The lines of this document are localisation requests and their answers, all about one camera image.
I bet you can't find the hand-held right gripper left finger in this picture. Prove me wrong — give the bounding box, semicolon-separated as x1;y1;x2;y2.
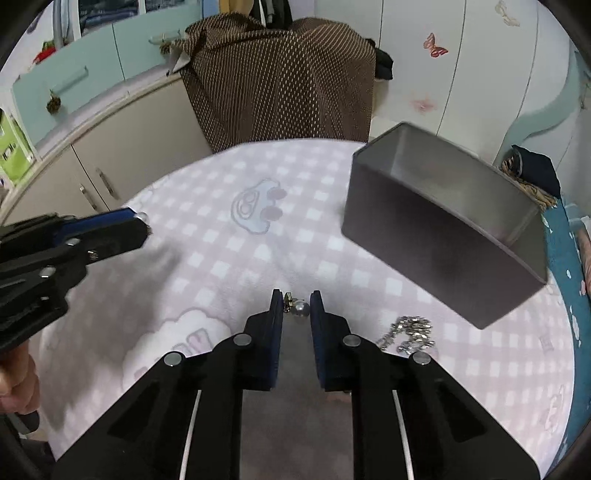
53;290;284;480

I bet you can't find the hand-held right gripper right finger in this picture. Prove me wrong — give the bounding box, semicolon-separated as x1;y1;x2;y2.
310;291;541;480

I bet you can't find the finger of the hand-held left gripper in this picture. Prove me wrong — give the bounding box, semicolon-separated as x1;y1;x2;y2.
0;208;139;252
28;212;151;296

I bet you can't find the pearl earring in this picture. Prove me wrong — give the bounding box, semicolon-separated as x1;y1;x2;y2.
283;291;310;320

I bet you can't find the silver chain necklace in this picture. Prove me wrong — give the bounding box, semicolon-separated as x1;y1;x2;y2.
375;315;435;357

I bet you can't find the grey metal box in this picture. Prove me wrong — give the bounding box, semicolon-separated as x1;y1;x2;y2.
341;122;548;330

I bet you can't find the person's left hand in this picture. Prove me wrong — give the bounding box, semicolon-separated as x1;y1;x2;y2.
0;342;42;416

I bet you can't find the beige cabinet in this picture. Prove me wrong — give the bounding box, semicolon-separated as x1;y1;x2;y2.
0;74;214;228

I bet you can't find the pink checked printed tablecloth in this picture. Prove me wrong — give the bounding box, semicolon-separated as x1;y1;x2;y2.
39;138;579;480

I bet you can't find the green and white box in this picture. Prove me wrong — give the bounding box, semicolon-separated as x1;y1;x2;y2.
0;107;36;184

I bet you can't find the light green drawer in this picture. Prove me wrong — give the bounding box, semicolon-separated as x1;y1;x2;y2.
11;25;126;145
112;9;198;75

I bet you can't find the folded jeans stack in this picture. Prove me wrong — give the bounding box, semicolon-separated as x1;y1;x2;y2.
78;0;140;28

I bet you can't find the brown dotted cloth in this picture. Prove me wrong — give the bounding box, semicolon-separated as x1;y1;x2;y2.
171;14;378;154

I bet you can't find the teal candy print bedsheet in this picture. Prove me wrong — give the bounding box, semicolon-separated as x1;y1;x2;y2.
541;198;591;407

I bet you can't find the black cloth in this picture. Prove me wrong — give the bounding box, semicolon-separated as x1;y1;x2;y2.
374;46;394;82

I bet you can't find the white wardrobe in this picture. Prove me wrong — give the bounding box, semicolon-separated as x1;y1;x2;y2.
314;0;578;168

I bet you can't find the pale butterfly sticker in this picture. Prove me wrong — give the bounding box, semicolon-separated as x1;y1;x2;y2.
494;0;520;27

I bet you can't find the light green bunk bed frame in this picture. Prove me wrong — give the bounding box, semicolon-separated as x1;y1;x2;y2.
493;44;591;204

